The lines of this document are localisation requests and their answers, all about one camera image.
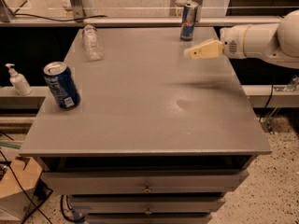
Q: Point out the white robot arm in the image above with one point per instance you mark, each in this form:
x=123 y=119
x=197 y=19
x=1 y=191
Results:
x=275 y=43

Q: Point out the drawer knob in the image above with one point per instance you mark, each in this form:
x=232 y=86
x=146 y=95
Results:
x=148 y=212
x=147 y=189

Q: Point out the redbull can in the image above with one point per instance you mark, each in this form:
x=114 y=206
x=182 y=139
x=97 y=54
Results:
x=188 y=21

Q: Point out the blue soda can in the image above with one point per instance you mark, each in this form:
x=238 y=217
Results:
x=58 y=77

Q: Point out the top drawer knob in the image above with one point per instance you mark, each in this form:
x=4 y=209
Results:
x=147 y=189

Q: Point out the white pump dispenser bottle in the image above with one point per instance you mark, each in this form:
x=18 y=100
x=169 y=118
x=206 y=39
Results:
x=18 y=81

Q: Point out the clear plastic water bottle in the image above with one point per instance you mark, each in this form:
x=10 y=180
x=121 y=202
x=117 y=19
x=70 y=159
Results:
x=92 y=43

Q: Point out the grey drawer cabinet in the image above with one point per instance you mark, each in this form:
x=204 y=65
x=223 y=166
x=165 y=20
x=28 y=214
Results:
x=147 y=115

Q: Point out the metal frame post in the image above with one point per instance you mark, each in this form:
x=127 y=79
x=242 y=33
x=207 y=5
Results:
x=77 y=8

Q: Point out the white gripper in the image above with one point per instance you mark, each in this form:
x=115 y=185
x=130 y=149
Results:
x=233 y=42

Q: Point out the cardboard box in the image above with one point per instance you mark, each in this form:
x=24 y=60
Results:
x=21 y=175

